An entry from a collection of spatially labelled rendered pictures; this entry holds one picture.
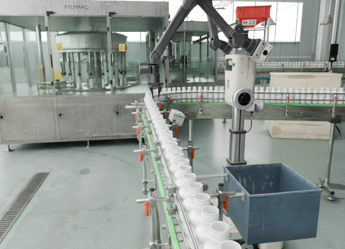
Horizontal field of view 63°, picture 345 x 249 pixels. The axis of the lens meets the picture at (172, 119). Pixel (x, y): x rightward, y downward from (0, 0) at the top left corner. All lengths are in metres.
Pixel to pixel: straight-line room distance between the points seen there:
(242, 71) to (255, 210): 1.10
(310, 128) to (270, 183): 4.21
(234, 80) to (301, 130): 3.77
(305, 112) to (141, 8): 2.89
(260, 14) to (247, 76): 6.23
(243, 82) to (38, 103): 3.63
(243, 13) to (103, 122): 4.98
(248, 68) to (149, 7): 2.96
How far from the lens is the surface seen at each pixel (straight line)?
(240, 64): 2.03
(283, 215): 1.29
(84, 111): 4.84
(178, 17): 1.80
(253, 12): 8.20
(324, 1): 12.48
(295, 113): 3.22
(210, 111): 3.12
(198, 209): 0.67
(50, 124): 4.99
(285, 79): 5.47
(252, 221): 1.24
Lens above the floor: 1.48
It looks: 12 degrees down
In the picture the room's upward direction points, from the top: 1 degrees counter-clockwise
